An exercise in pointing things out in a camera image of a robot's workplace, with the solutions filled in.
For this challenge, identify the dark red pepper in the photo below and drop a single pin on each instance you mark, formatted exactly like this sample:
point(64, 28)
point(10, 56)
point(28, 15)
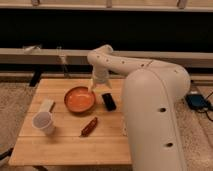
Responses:
point(89, 127)

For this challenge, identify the white plastic measuring cup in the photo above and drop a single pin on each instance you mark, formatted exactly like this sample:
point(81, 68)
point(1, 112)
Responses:
point(43, 120)

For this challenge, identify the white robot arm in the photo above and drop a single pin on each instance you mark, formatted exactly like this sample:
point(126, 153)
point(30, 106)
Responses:
point(150, 89)

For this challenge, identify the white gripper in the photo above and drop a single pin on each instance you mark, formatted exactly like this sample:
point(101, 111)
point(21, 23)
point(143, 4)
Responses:
point(100, 76)

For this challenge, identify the orange ceramic bowl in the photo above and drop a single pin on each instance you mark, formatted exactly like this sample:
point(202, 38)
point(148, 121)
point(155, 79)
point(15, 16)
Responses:
point(79, 99)

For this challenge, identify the grey metal rail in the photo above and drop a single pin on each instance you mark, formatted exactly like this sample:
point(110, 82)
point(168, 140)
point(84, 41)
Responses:
point(51, 56)

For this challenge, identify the blue device on floor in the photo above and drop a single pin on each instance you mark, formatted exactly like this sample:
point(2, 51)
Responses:
point(197, 102)

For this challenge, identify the black rectangular phone-like object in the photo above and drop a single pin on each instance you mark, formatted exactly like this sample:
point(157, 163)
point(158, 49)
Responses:
point(109, 102)

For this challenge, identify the wooden table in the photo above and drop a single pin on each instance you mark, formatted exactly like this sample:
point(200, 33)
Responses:
point(105, 145)

